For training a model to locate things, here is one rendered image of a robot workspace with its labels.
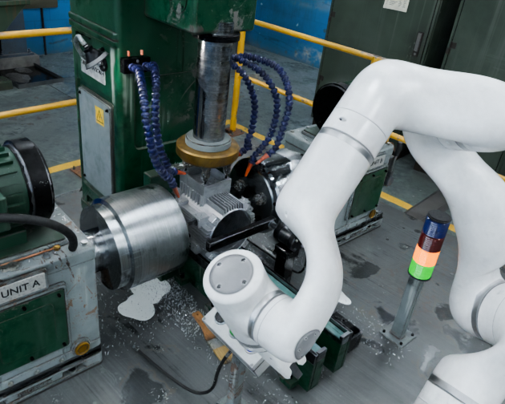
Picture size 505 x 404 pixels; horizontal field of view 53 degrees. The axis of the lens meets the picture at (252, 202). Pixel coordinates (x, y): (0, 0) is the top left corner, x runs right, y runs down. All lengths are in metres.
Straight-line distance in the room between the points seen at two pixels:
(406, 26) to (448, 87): 3.74
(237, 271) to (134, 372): 0.75
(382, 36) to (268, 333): 4.11
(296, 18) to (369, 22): 2.99
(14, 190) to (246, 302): 0.60
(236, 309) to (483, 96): 0.45
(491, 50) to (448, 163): 3.38
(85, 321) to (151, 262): 0.21
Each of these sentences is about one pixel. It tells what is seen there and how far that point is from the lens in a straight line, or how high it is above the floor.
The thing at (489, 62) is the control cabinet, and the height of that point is 1.04.
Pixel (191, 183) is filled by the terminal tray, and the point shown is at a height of 1.12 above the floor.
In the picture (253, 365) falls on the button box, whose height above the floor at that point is 1.05.
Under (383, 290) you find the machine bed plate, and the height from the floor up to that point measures 0.80.
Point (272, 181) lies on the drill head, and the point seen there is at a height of 1.13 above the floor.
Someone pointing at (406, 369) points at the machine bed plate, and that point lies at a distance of 1.50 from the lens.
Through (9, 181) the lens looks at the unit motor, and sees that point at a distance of 1.09.
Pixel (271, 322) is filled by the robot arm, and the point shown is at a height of 1.38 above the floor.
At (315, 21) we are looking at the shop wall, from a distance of 7.38.
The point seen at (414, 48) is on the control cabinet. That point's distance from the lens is 4.49.
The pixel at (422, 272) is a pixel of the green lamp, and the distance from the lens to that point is 1.41.
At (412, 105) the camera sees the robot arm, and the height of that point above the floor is 1.62.
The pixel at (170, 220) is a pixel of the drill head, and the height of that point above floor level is 1.12.
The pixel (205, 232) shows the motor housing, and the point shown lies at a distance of 1.41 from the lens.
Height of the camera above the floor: 1.83
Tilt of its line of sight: 30 degrees down
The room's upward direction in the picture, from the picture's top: 7 degrees clockwise
